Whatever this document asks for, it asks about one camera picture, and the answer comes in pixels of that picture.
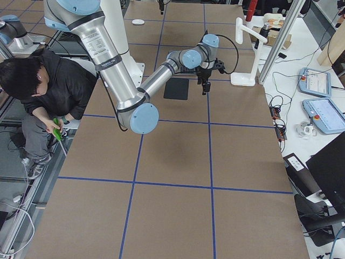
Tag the aluminium frame post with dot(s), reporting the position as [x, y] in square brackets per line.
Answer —
[284, 31]

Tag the black monitor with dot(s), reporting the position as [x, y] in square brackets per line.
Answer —
[327, 169]

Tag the brown cardboard box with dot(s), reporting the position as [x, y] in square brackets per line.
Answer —
[272, 37]

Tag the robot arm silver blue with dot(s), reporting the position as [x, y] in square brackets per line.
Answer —
[12, 30]
[100, 26]

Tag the blue teach pendant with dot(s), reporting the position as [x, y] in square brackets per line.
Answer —
[325, 115]
[315, 82]

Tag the person in black hoodie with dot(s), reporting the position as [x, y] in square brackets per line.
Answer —
[54, 92]

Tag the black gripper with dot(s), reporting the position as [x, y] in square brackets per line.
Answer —
[204, 74]

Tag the upper blue teach pendant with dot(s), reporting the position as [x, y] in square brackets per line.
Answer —
[315, 82]

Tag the black water bottle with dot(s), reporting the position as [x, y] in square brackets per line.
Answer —
[265, 30]

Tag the white computer mouse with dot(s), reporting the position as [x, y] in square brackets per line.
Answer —
[138, 22]

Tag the lower blue teach pendant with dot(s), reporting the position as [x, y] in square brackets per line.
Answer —
[325, 115]

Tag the black mouse pad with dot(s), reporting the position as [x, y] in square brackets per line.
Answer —
[176, 89]

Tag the green handled stick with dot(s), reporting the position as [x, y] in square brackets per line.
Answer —
[58, 136]

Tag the white desk lamp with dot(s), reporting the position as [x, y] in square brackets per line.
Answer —
[249, 59]

